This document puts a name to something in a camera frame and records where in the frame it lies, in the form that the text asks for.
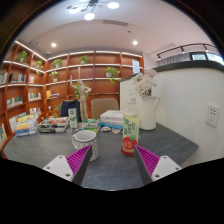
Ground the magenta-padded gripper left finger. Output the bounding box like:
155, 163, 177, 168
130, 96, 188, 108
42, 144, 94, 187

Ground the dark blue chair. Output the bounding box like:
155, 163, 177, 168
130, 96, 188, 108
59, 99, 83, 123

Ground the grey curtain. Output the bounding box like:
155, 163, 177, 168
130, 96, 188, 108
159, 53, 191, 68

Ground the multi-bulb ceiling lamp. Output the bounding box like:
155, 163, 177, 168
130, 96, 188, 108
65, 0, 121, 22

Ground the ceiling air vent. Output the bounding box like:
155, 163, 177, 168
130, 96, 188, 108
102, 19, 129, 27

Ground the wooden shelf unit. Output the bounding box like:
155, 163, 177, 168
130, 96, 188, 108
0, 39, 145, 141

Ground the yellow drink bottle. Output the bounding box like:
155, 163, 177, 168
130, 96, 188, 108
120, 97, 140, 157

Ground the pink flower bouquet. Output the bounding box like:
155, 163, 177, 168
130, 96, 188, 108
130, 68, 158, 98

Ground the white wall socket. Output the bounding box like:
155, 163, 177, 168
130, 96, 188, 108
205, 103, 221, 128

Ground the tan chair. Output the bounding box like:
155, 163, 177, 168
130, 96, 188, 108
90, 97, 120, 120

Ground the black ceiling track rail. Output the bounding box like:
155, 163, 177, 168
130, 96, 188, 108
155, 42, 219, 61

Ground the wooden artist mannequin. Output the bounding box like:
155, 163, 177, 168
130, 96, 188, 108
68, 66, 93, 123

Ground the tall green white carton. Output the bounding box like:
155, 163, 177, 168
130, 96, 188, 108
67, 107, 79, 130

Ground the window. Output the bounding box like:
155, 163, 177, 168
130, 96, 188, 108
190, 51, 224, 66

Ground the colourful book stack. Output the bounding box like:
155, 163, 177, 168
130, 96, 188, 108
14, 114, 40, 138

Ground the dark book stack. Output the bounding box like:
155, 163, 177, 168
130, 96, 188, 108
38, 116, 70, 134

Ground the white pitcher vase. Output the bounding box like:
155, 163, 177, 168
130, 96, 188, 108
139, 94, 161, 131

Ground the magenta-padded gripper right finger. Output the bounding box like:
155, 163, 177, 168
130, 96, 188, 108
133, 144, 183, 187

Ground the white mug, grey triangle pattern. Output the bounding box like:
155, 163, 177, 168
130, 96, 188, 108
70, 129, 100, 162

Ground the green white carton box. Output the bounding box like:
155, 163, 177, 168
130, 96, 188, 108
82, 118, 100, 134

